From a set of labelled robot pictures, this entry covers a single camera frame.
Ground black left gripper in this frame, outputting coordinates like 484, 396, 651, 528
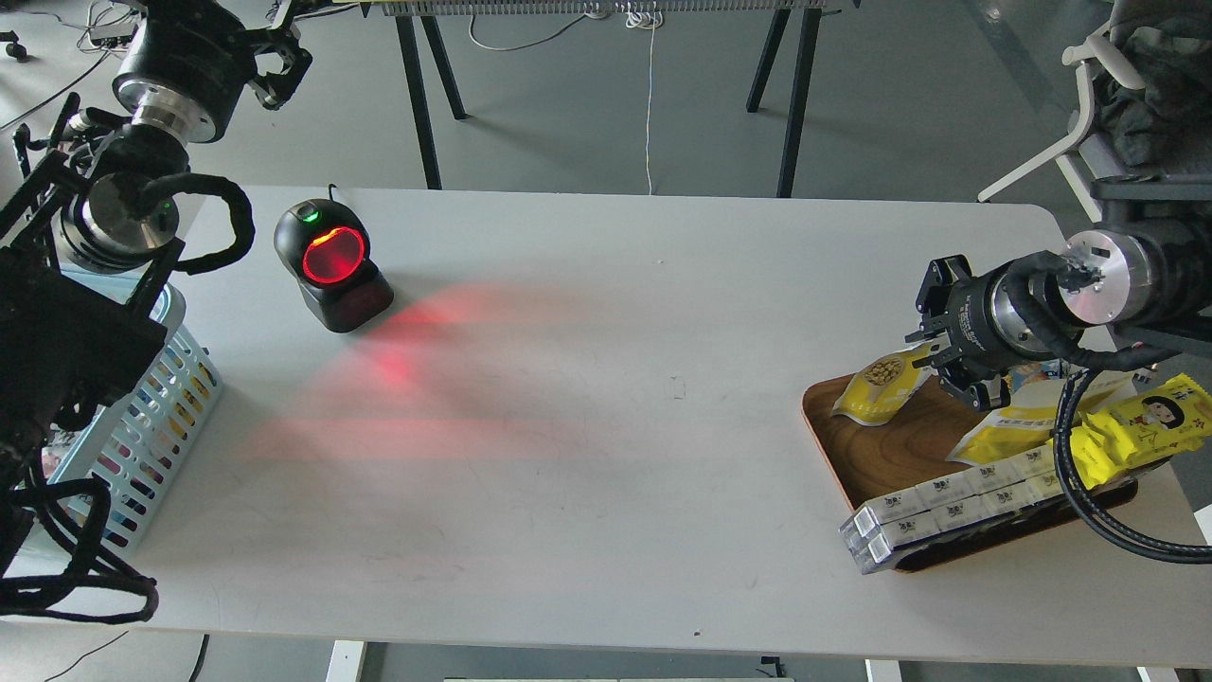
112, 0, 314, 145

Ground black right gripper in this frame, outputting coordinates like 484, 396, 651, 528
904, 256, 1027, 413

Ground yellow white nut snack pouch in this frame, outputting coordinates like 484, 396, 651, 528
830, 342, 941, 426

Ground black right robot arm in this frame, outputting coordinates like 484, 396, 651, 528
907, 174, 1211, 564

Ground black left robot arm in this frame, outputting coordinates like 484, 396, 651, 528
1, 1, 315, 625

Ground blue snack packet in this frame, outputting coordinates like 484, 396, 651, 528
1005, 359, 1067, 394

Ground yellow white flat snack pouch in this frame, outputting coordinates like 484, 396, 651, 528
945, 366, 1079, 466

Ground white boxed snack row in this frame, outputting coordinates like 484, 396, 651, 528
839, 462, 1077, 574
839, 446, 1063, 560

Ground yellow cartoon face snack bag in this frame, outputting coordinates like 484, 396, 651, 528
1070, 374, 1211, 489

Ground light blue plastic basket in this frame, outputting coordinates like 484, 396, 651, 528
44, 283, 224, 560

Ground brown wooden tray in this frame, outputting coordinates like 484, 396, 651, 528
801, 365, 1139, 574

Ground black table legs left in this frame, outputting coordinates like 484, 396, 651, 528
393, 8, 469, 191

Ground black table legs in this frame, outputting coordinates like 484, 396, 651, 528
393, 8, 469, 191
745, 2, 824, 199

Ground black barcode scanner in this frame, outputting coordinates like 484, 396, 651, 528
274, 183, 395, 333

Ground black table legs right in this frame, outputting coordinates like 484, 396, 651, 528
745, 2, 824, 199

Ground floor power strip with cables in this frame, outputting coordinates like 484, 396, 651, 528
0, 0, 365, 134

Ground white hanging cable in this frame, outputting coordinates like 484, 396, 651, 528
469, 5, 667, 196

